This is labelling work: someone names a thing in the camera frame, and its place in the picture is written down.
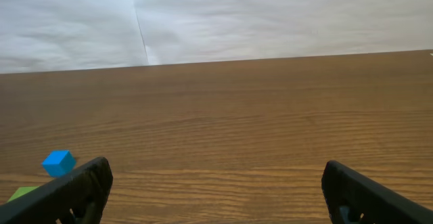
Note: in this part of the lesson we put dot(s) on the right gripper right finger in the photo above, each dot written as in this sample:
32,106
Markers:
365,197

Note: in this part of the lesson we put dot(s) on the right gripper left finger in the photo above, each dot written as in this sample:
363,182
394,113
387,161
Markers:
67,193

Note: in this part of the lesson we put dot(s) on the blue cube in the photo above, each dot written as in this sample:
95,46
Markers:
58,163

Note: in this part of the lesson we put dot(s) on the green cube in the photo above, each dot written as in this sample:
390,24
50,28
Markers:
21,192

